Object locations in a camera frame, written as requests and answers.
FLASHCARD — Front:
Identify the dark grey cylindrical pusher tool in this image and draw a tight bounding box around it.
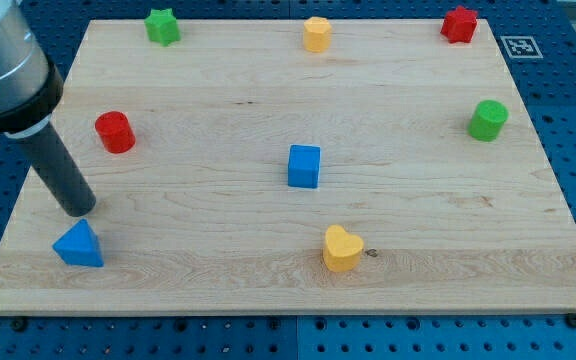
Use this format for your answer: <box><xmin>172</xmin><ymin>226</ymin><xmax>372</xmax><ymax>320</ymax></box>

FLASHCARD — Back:
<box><xmin>13</xmin><ymin>121</ymin><xmax>96</xmax><ymax>217</ymax></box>

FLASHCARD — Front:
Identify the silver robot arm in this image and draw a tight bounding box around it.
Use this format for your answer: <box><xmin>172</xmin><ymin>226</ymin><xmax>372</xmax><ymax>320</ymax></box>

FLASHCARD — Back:
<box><xmin>0</xmin><ymin>0</ymin><xmax>96</xmax><ymax>217</ymax></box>

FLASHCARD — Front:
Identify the blue triangle block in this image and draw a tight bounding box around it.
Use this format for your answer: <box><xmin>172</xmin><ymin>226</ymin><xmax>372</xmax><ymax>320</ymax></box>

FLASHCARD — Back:
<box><xmin>52</xmin><ymin>219</ymin><xmax>104</xmax><ymax>267</ymax></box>

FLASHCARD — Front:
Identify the red cylinder block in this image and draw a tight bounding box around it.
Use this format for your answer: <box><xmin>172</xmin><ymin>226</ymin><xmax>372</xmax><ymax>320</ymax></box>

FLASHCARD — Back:
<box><xmin>94</xmin><ymin>111</ymin><xmax>136</xmax><ymax>154</ymax></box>

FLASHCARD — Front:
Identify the green star block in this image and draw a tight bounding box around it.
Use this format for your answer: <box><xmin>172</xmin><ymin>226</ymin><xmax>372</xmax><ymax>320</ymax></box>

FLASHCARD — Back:
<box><xmin>144</xmin><ymin>8</ymin><xmax>181</xmax><ymax>47</ymax></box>

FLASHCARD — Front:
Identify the light wooden board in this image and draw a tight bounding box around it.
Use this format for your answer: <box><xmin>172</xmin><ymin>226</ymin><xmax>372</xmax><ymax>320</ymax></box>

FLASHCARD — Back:
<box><xmin>0</xmin><ymin>19</ymin><xmax>576</xmax><ymax>317</ymax></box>

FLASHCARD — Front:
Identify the blue cube block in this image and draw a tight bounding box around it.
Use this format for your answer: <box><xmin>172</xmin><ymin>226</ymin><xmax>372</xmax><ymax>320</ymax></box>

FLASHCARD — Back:
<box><xmin>288</xmin><ymin>144</ymin><xmax>321</xmax><ymax>189</ymax></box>

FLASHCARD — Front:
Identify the yellow pentagon block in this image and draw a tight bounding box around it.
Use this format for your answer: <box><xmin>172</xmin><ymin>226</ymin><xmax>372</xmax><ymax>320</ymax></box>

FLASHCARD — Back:
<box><xmin>303</xmin><ymin>16</ymin><xmax>332</xmax><ymax>53</ymax></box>

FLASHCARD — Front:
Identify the yellow heart block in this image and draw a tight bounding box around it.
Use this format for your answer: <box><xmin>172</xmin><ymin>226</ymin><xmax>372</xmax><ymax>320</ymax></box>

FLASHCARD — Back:
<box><xmin>323</xmin><ymin>225</ymin><xmax>364</xmax><ymax>272</ymax></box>

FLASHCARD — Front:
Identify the red star block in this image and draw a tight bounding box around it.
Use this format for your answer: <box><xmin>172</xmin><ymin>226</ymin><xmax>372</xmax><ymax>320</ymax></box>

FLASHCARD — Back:
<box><xmin>440</xmin><ymin>5</ymin><xmax>478</xmax><ymax>43</ymax></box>

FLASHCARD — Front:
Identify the green cylinder block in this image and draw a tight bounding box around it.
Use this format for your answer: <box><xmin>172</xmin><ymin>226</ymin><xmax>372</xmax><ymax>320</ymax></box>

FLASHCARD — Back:
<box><xmin>467</xmin><ymin>99</ymin><xmax>509</xmax><ymax>142</ymax></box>

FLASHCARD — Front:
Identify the white fiducial marker tag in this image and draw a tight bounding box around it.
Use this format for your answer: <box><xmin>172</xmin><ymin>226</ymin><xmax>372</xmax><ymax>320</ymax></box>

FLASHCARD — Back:
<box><xmin>500</xmin><ymin>35</ymin><xmax>543</xmax><ymax>59</ymax></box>

